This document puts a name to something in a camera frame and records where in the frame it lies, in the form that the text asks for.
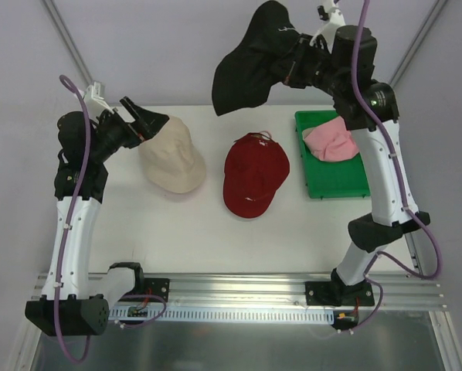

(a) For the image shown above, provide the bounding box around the right aluminium frame post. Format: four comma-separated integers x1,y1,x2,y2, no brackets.
389,0,449,88

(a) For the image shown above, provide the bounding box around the white slotted cable duct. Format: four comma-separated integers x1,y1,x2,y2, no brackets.
109,305,335,325

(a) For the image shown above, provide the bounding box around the aluminium frame post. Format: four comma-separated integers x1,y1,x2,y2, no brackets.
39,0,93,86
389,0,449,88

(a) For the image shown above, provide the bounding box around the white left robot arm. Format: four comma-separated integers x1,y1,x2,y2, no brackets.
25,97,170,337

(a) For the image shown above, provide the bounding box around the light pink baseball cap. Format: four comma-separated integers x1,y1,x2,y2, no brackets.
301,117,359,162

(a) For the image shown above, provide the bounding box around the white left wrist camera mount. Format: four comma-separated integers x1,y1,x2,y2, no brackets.
83,81,112,117

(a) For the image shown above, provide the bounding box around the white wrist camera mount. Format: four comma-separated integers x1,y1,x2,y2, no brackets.
309,0,346,46
83,81,112,117

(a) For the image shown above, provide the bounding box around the cream beige baseball cap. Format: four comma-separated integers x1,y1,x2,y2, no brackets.
138,116,206,194

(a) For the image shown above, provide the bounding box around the left aluminium frame post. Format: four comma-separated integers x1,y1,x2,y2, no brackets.
39,0,93,86

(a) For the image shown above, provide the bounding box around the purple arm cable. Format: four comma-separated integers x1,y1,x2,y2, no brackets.
333,0,444,336
53,74,167,364

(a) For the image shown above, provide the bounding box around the black baseball cap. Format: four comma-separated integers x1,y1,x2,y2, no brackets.
211,1,300,116

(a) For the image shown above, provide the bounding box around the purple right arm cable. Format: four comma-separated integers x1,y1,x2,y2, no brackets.
333,0,444,336

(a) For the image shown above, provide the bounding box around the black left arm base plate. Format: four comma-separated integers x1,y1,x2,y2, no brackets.
142,277,171,301

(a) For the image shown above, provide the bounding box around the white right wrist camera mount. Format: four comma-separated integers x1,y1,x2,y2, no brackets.
309,0,346,46

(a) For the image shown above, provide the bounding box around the green plastic tray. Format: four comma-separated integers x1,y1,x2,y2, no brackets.
294,110,370,199

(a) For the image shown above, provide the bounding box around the red baseball cap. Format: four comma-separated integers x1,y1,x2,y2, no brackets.
223,132,290,219

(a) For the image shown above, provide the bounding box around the aluminium mounting rail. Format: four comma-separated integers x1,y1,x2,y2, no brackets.
33,272,447,311

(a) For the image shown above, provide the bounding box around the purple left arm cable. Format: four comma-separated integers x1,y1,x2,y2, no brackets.
53,74,167,364

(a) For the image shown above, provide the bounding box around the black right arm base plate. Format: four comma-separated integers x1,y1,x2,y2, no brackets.
305,281,375,307

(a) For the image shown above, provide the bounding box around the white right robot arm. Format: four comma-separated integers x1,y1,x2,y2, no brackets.
271,26,430,307

